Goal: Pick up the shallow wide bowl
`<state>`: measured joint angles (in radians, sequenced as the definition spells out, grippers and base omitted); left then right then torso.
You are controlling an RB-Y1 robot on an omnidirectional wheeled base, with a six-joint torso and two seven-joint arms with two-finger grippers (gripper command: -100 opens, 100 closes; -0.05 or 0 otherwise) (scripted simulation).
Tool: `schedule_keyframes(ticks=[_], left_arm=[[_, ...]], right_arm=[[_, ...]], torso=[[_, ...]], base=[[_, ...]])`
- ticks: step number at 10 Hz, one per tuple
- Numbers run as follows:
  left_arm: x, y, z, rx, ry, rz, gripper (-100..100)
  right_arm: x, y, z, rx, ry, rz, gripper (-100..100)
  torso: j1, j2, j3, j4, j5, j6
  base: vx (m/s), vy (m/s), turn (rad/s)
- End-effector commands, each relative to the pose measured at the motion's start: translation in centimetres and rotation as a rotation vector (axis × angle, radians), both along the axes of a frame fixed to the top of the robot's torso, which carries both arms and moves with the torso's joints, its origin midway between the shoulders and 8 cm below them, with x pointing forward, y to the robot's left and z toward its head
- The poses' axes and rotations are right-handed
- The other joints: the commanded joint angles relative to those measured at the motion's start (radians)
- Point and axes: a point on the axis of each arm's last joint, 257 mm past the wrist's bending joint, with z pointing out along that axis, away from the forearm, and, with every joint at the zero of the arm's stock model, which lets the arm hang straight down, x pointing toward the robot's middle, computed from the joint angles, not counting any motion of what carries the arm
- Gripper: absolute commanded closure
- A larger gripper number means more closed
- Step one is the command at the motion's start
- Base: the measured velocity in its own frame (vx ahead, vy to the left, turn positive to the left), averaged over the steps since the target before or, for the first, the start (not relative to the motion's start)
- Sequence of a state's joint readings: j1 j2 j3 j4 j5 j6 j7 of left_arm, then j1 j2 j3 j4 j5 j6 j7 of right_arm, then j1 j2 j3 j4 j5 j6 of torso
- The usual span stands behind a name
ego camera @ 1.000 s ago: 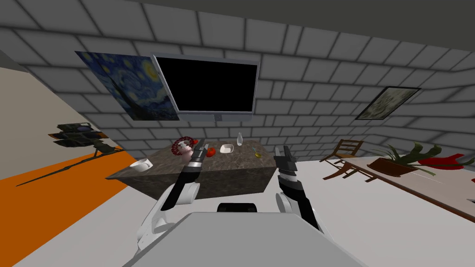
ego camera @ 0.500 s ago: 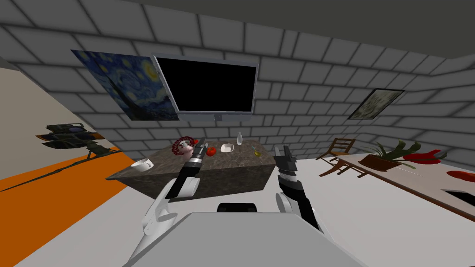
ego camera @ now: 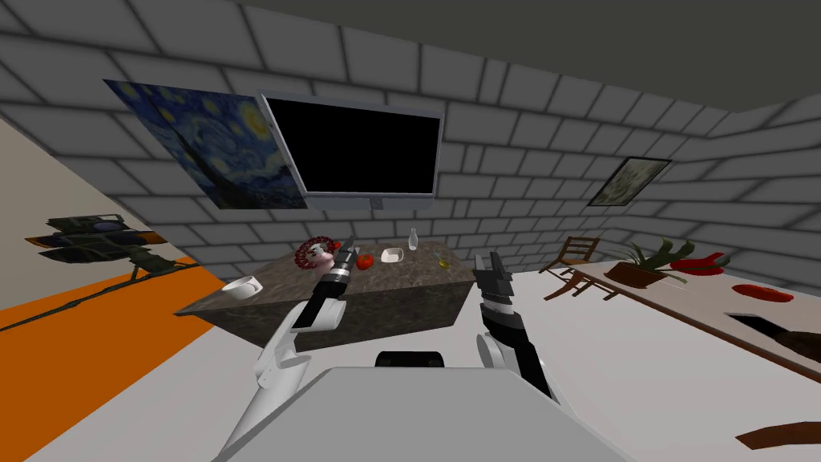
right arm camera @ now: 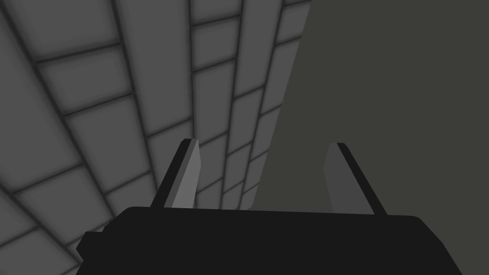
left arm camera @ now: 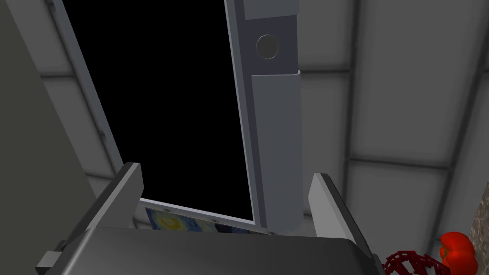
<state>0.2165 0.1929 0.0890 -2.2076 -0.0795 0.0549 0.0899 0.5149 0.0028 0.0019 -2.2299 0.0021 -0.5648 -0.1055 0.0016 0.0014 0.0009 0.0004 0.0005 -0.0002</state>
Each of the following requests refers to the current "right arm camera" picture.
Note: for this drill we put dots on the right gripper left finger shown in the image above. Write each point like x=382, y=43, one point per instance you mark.
x=182, y=179

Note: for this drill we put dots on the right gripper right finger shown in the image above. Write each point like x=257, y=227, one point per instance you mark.
x=349, y=183

